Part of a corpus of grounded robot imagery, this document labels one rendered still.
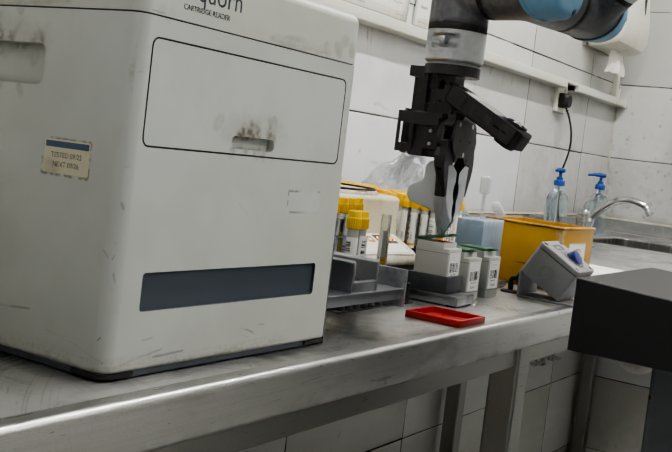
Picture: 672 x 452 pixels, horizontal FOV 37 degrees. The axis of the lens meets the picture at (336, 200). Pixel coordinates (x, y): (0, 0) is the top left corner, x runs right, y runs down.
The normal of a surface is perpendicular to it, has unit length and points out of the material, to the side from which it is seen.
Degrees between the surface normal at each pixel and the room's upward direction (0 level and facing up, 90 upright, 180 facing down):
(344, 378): 90
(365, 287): 90
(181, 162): 90
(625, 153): 90
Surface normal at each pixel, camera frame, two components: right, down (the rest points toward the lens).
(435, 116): -0.51, -0.02
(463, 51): 0.18, 0.07
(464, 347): 0.84, 0.13
